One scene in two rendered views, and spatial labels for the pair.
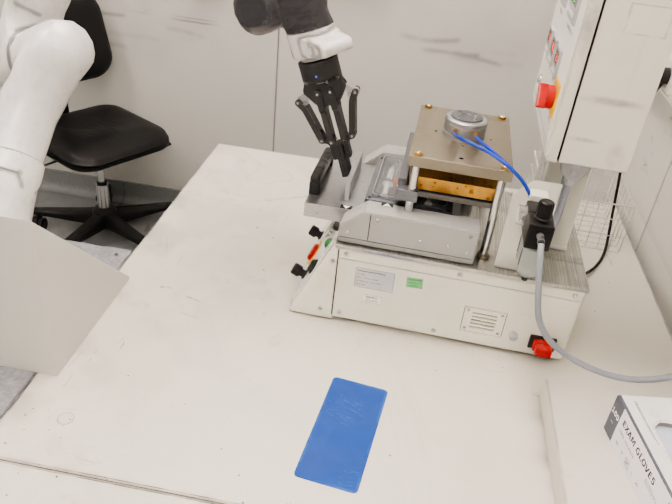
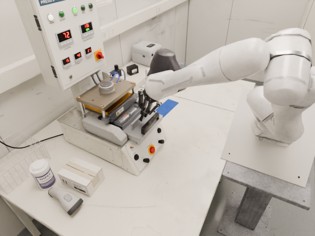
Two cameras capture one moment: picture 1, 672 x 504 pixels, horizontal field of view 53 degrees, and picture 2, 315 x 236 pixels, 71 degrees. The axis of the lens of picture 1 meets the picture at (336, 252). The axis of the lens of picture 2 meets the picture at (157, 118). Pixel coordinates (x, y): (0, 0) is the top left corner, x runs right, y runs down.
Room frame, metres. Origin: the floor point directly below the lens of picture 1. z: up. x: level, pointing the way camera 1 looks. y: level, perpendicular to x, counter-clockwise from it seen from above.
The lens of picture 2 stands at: (2.02, 0.43, 1.71)
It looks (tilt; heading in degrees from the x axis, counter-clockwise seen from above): 38 degrees down; 203
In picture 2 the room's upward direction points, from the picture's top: 1 degrees counter-clockwise
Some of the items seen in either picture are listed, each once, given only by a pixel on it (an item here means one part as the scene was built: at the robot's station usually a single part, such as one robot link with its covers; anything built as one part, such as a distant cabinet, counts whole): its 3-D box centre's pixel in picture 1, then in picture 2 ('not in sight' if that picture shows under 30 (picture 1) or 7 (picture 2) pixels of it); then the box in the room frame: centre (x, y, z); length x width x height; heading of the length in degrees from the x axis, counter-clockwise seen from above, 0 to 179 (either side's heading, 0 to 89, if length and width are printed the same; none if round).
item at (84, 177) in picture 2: not in sight; (81, 175); (1.53, -0.21, 0.80); 0.19 x 0.13 x 0.09; 85
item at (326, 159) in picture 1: (322, 169); (150, 122); (1.23, 0.05, 0.99); 0.15 x 0.02 x 0.04; 173
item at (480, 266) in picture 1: (462, 222); (107, 115); (1.19, -0.25, 0.93); 0.46 x 0.35 x 0.01; 83
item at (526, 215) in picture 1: (530, 233); (116, 77); (0.96, -0.31, 1.05); 0.15 x 0.05 x 0.15; 173
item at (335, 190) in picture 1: (388, 189); (129, 117); (1.21, -0.09, 0.97); 0.30 x 0.22 x 0.08; 83
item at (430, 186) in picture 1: (458, 157); (109, 96); (1.19, -0.21, 1.07); 0.22 x 0.17 x 0.10; 173
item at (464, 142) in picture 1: (477, 154); (105, 91); (1.17, -0.24, 1.08); 0.31 x 0.24 x 0.13; 173
